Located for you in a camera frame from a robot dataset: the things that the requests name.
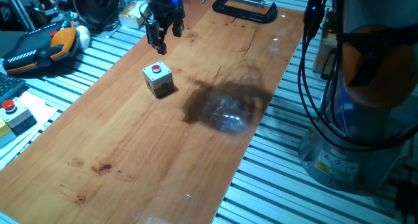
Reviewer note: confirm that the black round spool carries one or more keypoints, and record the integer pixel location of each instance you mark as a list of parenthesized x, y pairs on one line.
[(93, 5)]

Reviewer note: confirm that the grey box small red button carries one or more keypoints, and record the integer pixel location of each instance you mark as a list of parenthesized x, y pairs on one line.
[(158, 80)]

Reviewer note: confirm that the wooden board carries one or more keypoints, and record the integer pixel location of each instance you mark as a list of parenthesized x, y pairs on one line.
[(156, 129)]

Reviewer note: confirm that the black keyboard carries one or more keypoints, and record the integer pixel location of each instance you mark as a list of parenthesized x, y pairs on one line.
[(9, 85)]

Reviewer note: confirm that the orange black teach pendant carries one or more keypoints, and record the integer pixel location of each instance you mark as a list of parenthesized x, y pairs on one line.
[(40, 49)]

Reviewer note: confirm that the white rounded object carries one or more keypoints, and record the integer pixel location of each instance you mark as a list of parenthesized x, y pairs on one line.
[(83, 37)]

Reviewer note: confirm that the white paper sheet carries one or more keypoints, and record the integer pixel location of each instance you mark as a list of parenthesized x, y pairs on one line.
[(36, 111)]

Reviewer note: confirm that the grey box red mushroom button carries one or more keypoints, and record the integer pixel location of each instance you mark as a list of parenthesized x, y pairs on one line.
[(18, 116)]

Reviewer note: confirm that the black C-clamp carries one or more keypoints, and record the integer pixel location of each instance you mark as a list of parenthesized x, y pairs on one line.
[(243, 10)]

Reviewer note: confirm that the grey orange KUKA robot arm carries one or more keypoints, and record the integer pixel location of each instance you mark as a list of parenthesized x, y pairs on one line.
[(369, 93)]

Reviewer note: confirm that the aluminium profile bar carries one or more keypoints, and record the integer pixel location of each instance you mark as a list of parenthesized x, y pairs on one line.
[(14, 8)]

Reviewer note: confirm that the yellowish small box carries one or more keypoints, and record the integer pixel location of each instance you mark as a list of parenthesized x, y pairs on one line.
[(132, 16)]

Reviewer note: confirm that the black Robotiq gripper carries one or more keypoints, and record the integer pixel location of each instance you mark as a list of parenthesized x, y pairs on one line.
[(161, 3)]

